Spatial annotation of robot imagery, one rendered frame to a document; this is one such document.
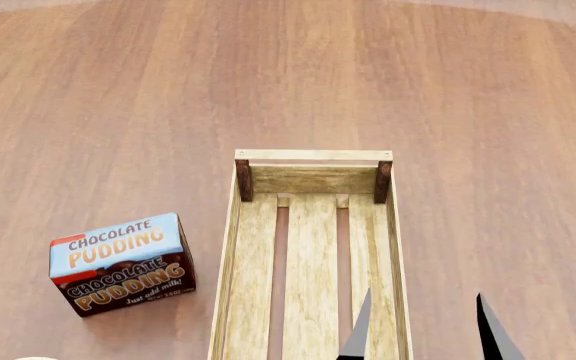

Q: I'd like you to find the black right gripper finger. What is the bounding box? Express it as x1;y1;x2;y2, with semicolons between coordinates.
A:
336;287;373;360
475;292;527;360

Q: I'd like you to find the wooden slatted crate tray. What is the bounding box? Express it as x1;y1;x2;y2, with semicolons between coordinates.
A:
206;148;415;360

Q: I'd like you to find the chocolate pudding box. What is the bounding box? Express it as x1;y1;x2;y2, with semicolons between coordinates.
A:
48;211;198;318

